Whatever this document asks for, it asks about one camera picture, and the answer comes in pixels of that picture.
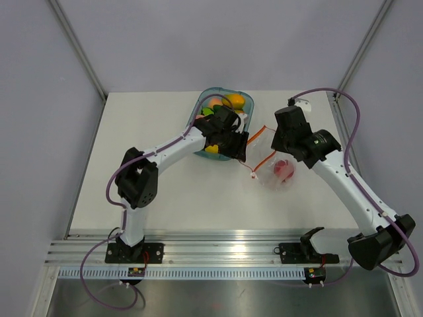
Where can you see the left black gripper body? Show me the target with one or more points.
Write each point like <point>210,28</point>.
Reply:
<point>231,142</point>

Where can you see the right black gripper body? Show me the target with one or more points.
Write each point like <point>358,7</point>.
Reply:
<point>281,143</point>

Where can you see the red apple front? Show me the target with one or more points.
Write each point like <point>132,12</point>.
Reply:
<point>284,170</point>

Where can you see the clear zip top bag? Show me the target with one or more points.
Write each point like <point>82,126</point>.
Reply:
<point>261,158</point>

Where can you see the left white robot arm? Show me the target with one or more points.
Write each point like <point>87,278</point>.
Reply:
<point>138,176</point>

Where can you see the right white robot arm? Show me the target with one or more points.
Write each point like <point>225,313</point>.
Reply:
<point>382,231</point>

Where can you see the pale peach top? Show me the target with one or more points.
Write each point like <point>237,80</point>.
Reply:
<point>215,101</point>

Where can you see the yellow lemon front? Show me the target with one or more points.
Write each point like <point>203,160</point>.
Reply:
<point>213,149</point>

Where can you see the teal plastic fruit basket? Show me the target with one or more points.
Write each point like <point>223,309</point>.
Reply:
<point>202,102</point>

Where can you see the orange yellow mango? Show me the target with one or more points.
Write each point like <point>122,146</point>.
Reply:
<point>235,101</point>

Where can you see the right control board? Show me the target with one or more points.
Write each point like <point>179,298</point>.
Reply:
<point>315,276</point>

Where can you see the control board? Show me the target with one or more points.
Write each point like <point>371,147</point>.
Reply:
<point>136,272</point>
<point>315,276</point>

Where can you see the left control board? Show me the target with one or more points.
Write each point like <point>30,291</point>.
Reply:
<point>136,272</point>

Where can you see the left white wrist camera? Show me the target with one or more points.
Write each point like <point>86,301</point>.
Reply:
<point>241,120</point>

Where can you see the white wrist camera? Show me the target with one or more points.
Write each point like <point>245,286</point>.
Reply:
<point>241,120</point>
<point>302,103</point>

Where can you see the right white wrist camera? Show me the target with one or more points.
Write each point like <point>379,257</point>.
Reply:
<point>302,103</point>

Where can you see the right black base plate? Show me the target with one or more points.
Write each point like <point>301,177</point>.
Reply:
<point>296,253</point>

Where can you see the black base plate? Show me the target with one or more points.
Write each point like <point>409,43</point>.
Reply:
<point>296,253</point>
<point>145,253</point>

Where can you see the white slotted cable duct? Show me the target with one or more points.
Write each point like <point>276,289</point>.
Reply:
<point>188,273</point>

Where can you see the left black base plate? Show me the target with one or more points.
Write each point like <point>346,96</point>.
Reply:
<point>145,253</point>

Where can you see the right aluminium frame post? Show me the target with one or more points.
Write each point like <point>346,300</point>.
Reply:
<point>366,42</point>

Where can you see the aluminium frame post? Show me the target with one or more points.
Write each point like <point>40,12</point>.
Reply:
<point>366,42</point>
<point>72,38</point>

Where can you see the aluminium mounting rail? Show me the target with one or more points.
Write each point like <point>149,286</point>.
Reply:
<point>186,248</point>

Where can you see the left aluminium frame post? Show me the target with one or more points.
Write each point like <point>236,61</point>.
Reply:
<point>72,38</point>

